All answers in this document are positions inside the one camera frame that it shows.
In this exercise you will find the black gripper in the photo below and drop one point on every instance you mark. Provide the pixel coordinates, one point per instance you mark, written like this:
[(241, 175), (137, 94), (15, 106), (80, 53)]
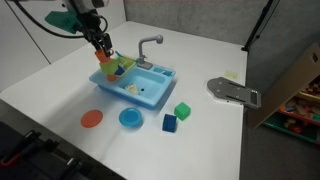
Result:
[(90, 23)]

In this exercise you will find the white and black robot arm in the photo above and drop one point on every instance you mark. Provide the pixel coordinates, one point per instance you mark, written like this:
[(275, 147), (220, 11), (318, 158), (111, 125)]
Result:
[(83, 3)]

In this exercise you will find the light green block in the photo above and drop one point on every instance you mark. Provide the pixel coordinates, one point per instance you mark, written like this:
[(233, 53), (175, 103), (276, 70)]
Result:
[(108, 67)]

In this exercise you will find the light blue toy sink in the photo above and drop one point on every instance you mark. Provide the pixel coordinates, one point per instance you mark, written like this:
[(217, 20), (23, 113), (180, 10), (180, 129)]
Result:
[(156, 97)]

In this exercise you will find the dark blue block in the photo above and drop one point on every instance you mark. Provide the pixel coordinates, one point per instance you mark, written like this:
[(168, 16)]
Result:
[(169, 123)]

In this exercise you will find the blue toy utensil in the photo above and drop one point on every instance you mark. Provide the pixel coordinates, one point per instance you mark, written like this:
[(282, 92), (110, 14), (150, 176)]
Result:
[(118, 53)]

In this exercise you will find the yellow-green dish rack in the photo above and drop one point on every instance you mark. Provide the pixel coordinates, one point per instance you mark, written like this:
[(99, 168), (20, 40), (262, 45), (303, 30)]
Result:
[(128, 61)]

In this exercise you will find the small orange toy cup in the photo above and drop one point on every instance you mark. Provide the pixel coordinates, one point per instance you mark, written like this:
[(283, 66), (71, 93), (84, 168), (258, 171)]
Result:
[(111, 78)]

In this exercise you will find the grey toy faucet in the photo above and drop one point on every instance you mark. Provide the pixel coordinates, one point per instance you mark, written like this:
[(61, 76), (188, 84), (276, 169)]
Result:
[(142, 46)]

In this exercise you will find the pale yellow toy dish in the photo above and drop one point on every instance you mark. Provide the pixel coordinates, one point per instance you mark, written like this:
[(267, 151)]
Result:
[(132, 89)]

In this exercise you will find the orange toy plate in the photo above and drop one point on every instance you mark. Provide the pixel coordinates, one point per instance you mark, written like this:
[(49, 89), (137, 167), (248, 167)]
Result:
[(91, 118)]

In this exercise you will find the blue plate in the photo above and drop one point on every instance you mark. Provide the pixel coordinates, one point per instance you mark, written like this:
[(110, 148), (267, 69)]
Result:
[(130, 117)]

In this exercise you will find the pale yellow sticker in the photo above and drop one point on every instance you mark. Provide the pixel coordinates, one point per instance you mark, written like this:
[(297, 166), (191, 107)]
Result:
[(231, 75)]

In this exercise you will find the grey metal mounting plate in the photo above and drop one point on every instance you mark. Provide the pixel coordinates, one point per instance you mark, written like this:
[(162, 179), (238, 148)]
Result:
[(230, 90)]

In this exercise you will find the black perforated equipment stand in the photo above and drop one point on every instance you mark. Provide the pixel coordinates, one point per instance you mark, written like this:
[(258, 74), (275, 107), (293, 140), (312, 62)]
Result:
[(36, 165)]

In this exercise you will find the black tripod pole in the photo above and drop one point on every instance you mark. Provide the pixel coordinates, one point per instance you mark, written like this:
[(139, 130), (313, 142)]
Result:
[(256, 28)]

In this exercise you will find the toy storage shelf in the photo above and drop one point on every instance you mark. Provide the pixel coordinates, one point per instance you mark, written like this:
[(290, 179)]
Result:
[(300, 128)]

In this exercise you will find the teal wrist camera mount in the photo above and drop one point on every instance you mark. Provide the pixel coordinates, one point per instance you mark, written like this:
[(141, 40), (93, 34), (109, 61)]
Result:
[(61, 20)]

